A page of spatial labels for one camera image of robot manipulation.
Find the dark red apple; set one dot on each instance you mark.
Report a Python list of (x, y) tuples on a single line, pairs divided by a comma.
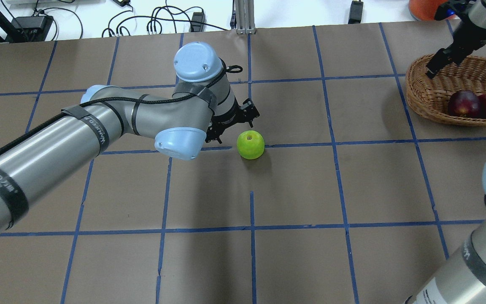
[(464, 103)]

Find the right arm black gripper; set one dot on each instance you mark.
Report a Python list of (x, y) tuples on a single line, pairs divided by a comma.
[(463, 39)]

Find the brown wicker basket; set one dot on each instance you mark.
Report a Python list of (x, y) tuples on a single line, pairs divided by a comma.
[(429, 97)]

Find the aluminium frame post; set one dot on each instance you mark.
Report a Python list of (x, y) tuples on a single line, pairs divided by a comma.
[(244, 17)]

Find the black power brick top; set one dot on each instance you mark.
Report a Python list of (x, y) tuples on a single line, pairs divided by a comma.
[(33, 28)]

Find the green apple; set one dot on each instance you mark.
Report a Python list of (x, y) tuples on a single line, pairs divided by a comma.
[(250, 145)]

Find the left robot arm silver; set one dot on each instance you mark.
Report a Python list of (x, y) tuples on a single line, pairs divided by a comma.
[(201, 108)]

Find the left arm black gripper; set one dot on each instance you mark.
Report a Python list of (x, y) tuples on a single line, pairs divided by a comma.
[(231, 118)]

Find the black adapter top right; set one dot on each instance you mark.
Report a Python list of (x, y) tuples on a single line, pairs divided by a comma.
[(355, 12)]

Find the orange bucket grey lid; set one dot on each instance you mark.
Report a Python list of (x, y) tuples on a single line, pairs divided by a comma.
[(424, 10)]

